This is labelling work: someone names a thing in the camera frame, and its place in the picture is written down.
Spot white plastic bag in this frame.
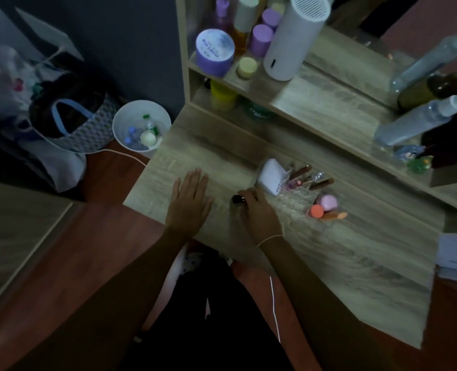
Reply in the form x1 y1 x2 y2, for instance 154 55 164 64
0 44 88 194

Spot small white box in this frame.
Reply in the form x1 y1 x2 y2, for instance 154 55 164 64
256 158 292 197

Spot white stool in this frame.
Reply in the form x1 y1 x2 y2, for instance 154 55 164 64
141 243 204 333

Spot person's right hand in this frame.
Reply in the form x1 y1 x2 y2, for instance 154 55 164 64
237 188 285 246

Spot white cylindrical humidifier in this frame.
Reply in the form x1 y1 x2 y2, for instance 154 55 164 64
263 0 332 82

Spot wooden dressing table with shelves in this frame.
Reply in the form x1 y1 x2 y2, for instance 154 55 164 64
123 0 457 350

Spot small green figurine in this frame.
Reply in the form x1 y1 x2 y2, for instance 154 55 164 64
406 156 435 175

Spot person's right forearm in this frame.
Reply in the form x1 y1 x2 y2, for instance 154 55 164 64
259 235 393 371

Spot green jar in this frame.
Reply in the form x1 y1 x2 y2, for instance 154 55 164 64
243 98 276 122

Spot clear spray bottle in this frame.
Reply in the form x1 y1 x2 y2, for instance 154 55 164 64
374 88 457 148
390 24 457 94

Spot patterned tote bag blue handles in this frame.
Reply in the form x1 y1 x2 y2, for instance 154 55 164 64
28 90 119 154

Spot blue cap plastic bottle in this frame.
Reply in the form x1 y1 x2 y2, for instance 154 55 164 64
123 126 141 150

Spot large purple round jar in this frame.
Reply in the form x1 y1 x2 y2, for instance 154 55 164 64
195 29 236 78

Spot person's left forearm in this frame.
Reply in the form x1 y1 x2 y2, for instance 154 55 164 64
2 230 200 371

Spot clear plastic organizer tray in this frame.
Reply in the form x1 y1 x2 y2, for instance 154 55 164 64
252 161 350 225

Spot amber bottle with white cap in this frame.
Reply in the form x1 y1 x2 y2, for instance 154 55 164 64
231 0 261 57

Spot thin white cord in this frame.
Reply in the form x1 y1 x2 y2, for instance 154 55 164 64
269 276 282 343

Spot pink bottle with purple cap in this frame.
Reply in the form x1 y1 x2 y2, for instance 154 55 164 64
212 0 234 33

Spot person's left hand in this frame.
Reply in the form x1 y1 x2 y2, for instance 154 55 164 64
165 168 215 239

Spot mirror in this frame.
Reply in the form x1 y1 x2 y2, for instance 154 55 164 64
304 0 457 110

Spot white waste bin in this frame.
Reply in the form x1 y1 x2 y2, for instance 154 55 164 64
112 100 172 159

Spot white cable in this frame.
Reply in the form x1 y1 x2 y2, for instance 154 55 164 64
85 148 148 167

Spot dark box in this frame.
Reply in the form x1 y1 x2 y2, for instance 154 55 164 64
421 99 457 169

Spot small pale yellow jar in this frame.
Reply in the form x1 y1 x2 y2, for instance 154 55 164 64
237 57 259 80

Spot light wooden cabinet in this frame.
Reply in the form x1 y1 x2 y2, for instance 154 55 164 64
0 178 76 323

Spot green cap plastic bottle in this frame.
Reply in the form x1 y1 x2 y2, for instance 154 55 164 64
142 114 160 136

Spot person's black trousers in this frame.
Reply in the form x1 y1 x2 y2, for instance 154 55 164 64
118 246 295 371

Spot brown cap lip gloss tube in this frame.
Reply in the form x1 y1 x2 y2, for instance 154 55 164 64
289 165 312 181

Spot dark olive glass bottle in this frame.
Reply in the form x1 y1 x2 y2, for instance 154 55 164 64
396 69 457 113

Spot thin string bracelet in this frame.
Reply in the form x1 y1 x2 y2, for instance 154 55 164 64
257 234 285 248

